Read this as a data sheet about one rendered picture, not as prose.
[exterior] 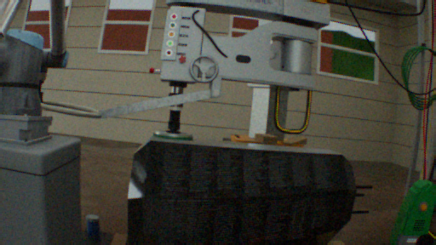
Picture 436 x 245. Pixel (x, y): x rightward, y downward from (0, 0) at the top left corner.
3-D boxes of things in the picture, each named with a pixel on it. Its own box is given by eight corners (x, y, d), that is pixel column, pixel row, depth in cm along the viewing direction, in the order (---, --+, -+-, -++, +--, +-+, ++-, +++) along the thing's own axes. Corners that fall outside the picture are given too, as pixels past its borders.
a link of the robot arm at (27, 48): (32, 82, 97) (40, 26, 97) (-12, 81, 93) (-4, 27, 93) (43, 86, 112) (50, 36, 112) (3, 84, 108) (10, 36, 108)
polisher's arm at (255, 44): (302, 107, 230) (306, 31, 227) (316, 108, 207) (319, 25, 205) (180, 94, 220) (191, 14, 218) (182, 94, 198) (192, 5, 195)
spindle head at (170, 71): (222, 92, 224) (229, 19, 222) (228, 91, 202) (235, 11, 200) (160, 86, 220) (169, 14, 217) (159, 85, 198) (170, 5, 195)
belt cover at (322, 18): (315, 36, 231) (316, 13, 230) (329, 31, 206) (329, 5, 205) (164, 15, 218) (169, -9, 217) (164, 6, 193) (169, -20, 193)
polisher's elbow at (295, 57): (276, 72, 226) (278, 42, 225) (305, 76, 228) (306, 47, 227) (283, 71, 207) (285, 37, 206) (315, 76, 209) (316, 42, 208)
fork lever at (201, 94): (219, 96, 223) (217, 88, 222) (223, 96, 204) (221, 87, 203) (104, 117, 215) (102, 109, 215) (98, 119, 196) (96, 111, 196)
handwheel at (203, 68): (215, 85, 205) (218, 57, 205) (217, 84, 196) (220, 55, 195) (186, 82, 203) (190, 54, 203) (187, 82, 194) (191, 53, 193)
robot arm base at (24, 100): (34, 116, 96) (37, 82, 96) (-16, 112, 91) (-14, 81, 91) (47, 116, 115) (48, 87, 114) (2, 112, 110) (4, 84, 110)
